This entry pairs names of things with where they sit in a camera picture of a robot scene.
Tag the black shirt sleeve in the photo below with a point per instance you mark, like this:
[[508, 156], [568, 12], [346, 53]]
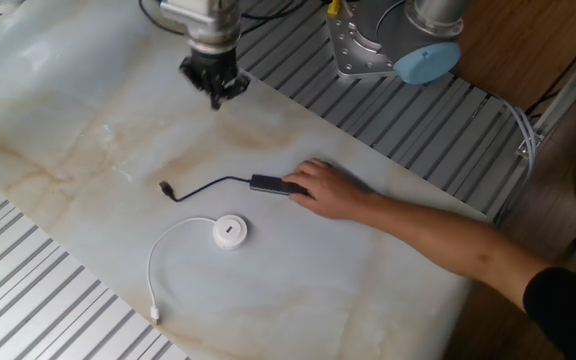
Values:
[[573, 315]]

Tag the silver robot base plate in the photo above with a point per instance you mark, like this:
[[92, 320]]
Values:
[[348, 50]]

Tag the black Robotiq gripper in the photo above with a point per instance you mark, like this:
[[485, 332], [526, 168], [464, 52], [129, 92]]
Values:
[[213, 67]]

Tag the marble pattern table board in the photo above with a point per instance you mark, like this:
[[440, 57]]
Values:
[[43, 125]]

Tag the white round docking station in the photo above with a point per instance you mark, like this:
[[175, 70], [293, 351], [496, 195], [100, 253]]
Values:
[[229, 232]]

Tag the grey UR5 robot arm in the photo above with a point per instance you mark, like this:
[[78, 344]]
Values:
[[428, 62]]

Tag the aluminium frame bar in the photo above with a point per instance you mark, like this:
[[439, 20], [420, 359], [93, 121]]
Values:
[[568, 92]]

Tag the person's bare hand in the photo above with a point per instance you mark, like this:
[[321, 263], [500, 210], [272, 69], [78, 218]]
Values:
[[330, 192]]

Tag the person's bare forearm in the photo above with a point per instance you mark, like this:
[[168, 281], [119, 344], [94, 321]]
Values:
[[443, 240]]

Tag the white printed wrist mount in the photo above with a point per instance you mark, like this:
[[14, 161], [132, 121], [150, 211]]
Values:
[[193, 15]]

